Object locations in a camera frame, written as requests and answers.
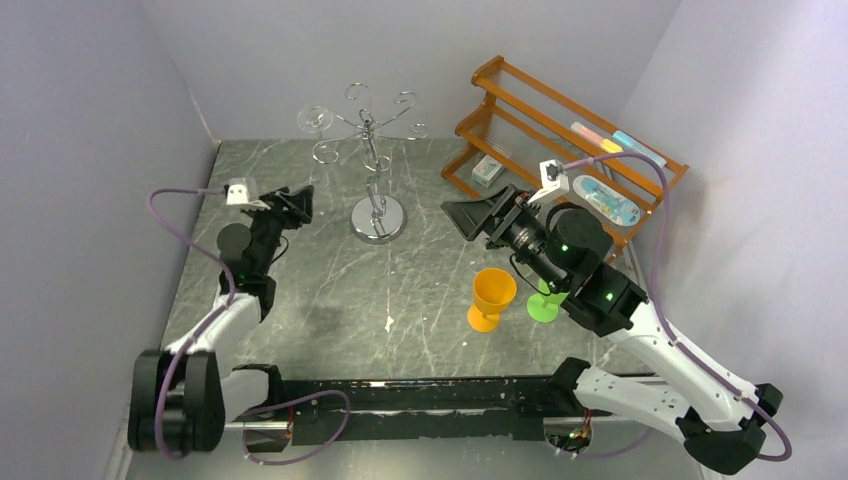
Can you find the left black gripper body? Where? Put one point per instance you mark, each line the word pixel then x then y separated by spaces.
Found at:
pixel 268 224

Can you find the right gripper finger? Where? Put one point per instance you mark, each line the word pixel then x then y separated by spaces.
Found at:
pixel 475 217
pixel 504 196

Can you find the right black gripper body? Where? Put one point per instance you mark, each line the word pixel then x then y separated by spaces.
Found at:
pixel 500 218

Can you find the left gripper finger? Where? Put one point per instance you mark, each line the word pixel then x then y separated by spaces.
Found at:
pixel 302 196
pixel 294 215

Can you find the orange plastic goblet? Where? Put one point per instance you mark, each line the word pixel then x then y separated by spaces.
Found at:
pixel 493 290

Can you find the clear wine glass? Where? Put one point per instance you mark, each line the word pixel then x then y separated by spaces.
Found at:
pixel 315 119

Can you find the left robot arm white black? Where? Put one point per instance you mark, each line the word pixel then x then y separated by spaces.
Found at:
pixel 181 400

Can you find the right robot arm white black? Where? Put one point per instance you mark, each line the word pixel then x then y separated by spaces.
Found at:
pixel 721 420

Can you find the chrome wine glass rack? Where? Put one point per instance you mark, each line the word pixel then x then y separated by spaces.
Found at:
pixel 378 218

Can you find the small teal white box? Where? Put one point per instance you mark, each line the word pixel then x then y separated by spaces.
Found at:
pixel 486 171

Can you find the green plastic goblet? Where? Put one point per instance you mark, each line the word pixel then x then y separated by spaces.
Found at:
pixel 544 306

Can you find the orange wooden shelf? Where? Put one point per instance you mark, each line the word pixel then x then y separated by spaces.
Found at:
pixel 522 122

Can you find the pink yellow highlighter pack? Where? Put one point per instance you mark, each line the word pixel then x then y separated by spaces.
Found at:
pixel 598 141

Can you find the light blue highlighter pack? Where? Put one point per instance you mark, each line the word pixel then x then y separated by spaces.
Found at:
pixel 630 144

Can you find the black base bar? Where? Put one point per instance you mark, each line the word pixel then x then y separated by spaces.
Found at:
pixel 424 404

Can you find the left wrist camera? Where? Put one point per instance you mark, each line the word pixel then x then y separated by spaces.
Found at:
pixel 242 193

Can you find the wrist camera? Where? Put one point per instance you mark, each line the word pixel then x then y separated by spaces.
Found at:
pixel 554 183
pixel 242 193

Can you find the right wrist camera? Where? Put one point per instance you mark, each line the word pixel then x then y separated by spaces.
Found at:
pixel 554 183

